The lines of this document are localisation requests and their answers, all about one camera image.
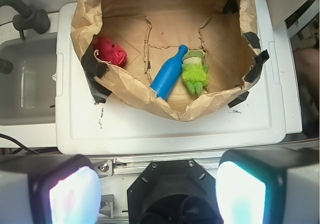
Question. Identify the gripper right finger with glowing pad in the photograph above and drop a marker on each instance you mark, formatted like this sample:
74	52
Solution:
269	186

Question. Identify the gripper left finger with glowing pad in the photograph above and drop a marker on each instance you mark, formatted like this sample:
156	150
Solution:
48	189

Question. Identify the green plush frog toy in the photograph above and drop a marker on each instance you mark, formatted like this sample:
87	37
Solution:
195	74

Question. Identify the white plastic lid tray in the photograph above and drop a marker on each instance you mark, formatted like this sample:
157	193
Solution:
112	128

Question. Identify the grey toy sink basin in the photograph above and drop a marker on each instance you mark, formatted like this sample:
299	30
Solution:
28	92

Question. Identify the red crumpled paper ball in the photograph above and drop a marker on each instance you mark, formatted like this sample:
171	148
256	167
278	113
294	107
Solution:
110	52

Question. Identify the blue plastic bottle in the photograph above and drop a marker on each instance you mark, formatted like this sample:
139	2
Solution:
168	74

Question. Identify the dark grey toy faucet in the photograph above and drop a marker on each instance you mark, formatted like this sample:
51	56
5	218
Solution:
28	17

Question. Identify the brown paper bag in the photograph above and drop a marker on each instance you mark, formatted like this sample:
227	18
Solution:
150	31

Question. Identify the metal corner bracket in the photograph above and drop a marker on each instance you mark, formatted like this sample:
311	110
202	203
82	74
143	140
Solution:
107	206

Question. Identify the aluminium extrusion rail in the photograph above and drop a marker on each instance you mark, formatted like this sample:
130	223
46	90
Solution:
124	166

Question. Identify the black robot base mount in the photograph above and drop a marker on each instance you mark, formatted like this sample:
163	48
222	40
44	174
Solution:
173	192

